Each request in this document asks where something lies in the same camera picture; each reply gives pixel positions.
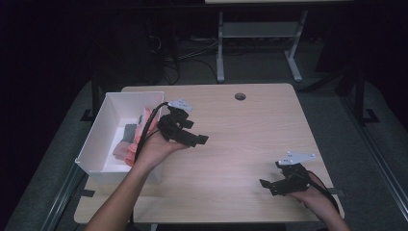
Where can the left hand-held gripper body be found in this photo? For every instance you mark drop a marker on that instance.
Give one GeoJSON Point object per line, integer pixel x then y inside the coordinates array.
{"type": "Point", "coordinates": [171, 128]}

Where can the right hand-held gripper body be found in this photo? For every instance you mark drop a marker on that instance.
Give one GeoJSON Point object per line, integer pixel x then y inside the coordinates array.
{"type": "Point", "coordinates": [296, 178]}

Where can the pink glove with red print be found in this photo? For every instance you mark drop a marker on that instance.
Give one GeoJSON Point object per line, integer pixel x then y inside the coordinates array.
{"type": "Point", "coordinates": [132, 154]}

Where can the white box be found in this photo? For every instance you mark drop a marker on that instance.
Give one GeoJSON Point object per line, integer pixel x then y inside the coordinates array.
{"type": "Point", "coordinates": [96, 144]}

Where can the person's left hand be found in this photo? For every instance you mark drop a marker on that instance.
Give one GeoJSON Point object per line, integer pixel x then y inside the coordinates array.
{"type": "Point", "coordinates": [154, 150]}

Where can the person's right hand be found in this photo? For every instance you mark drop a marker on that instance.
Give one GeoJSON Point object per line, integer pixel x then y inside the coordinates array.
{"type": "Point", "coordinates": [317, 200]}

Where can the black tape strip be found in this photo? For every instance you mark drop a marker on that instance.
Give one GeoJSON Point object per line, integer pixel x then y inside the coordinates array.
{"type": "Point", "coordinates": [87, 193]}
{"type": "Point", "coordinates": [338, 192]}

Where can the black metal stand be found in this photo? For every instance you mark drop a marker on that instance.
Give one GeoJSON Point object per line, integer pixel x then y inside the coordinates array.
{"type": "Point", "coordinates": [359, 96]}
{"type": "Point", "coordinates": [95, 96]}

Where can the aluminium rail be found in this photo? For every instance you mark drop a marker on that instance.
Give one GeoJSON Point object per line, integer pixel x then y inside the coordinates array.
{"type": "Point", "coordinates": [378, 154]}
{"type": "Point", "coordinates": [61, 199]}

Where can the white metal table frame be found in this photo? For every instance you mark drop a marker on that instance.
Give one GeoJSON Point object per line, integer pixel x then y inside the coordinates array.
{"type": "Point", "coordinates": [256, 30]}

